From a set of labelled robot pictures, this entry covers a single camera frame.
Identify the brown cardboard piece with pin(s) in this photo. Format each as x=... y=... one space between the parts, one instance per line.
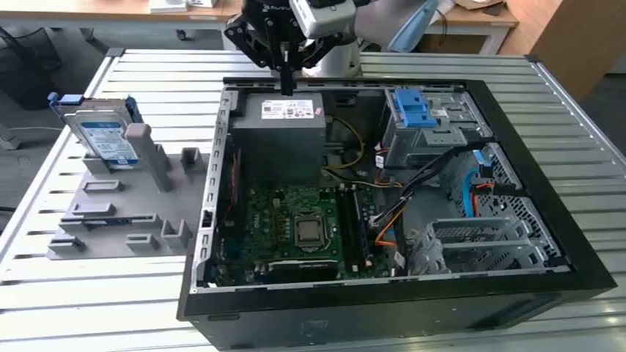
x=476 y=3

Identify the clear plastic bag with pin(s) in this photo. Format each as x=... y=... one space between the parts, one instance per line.
x=444 y=7

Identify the black graphics card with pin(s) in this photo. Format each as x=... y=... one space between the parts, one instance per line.
x=303 y=273

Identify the small white box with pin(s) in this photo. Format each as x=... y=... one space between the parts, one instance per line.
x=203 y=3

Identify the wooden cabinet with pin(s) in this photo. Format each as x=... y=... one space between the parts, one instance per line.
x=576 y=36

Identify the black PC case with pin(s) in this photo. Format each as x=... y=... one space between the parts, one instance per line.
x=391 y=315

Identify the RAM stick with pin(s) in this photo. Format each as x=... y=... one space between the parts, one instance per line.
x=106 y=221

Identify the metal drive cage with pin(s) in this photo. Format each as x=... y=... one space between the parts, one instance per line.
x=439 y=141

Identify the grey metal foot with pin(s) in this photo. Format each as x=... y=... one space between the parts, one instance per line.
x=9 y=141

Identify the hard disk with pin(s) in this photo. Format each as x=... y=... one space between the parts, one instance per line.
x=104 y=143

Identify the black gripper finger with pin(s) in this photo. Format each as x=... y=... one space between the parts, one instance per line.
x=317 y=51
x=249 y=44

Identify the grey parts rack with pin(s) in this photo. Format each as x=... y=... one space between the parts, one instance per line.
x=132 y=205

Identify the wooden desk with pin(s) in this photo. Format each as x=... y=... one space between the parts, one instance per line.
x=97 y=15

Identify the black caster wheel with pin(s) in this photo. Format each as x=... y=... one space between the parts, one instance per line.
x=181 y=34

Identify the black RAM slot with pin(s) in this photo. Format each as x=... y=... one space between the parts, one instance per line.
x=348 y=227

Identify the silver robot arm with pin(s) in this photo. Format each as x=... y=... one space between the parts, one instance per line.
x=337 y=60

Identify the blue plastic drive latch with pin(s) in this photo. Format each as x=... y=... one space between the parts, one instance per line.
x=415 y=110

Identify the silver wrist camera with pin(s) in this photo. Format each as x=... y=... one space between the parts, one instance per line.
x=327 y=18

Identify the silver CPU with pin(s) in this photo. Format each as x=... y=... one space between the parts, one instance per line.
x=308 y=231

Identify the grey power supply unit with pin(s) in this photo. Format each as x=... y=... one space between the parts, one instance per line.
x=279 y=146

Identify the green motherboard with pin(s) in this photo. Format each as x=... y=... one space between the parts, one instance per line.
x=273 y=220

